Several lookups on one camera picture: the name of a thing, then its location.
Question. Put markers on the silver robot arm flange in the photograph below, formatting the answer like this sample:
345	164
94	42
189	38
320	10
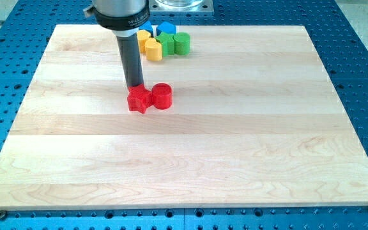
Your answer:
122	17

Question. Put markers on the red cylinder block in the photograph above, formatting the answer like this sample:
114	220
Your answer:
162	96

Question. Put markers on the red star block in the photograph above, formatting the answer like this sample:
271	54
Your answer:
139	98

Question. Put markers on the light wooden board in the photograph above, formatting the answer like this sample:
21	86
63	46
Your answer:
255	121

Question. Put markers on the yellow heart block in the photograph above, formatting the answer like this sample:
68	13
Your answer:
153	50

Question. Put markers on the green cylinder block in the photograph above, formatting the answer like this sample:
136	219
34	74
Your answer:
181	43

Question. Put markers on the green star block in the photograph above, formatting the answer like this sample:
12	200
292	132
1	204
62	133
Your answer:
167	42

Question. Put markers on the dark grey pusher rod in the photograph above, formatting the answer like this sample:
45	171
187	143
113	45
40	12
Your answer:
131	60

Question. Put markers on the blue pentagon block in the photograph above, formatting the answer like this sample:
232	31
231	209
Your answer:
166	27

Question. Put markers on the yellow cylinder block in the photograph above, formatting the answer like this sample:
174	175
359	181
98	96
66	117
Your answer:
142	37

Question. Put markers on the blue cube block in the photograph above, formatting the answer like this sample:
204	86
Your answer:
147	26

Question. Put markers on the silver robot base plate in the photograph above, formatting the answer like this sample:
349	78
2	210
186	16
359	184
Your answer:
181	7

